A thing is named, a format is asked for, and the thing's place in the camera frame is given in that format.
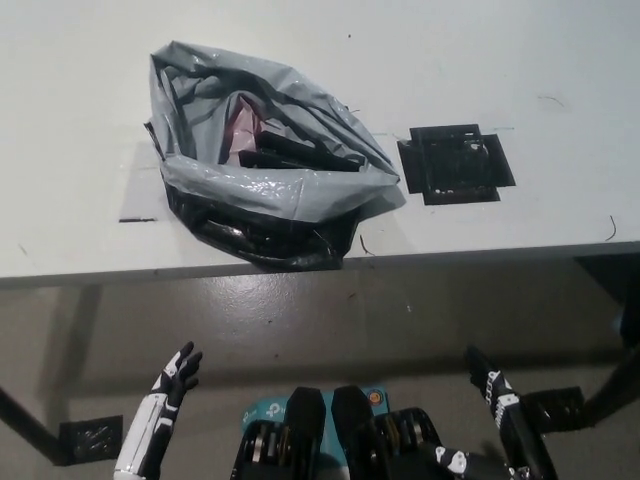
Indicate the black table leg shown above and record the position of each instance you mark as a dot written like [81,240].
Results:
[30,427]
[610,387]

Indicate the black teal robot torso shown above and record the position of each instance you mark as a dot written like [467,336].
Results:
[350,435]

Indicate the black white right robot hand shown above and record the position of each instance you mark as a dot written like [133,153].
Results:
[525,440]

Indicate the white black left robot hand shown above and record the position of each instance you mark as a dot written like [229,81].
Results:
[145,430]

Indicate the grey black plastic bag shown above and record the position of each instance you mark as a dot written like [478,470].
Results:
[280,197]

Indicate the pink plastic sheet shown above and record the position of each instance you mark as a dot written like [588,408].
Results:
[245,130]

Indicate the grey tape patch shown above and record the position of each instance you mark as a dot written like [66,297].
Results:
[142,197]

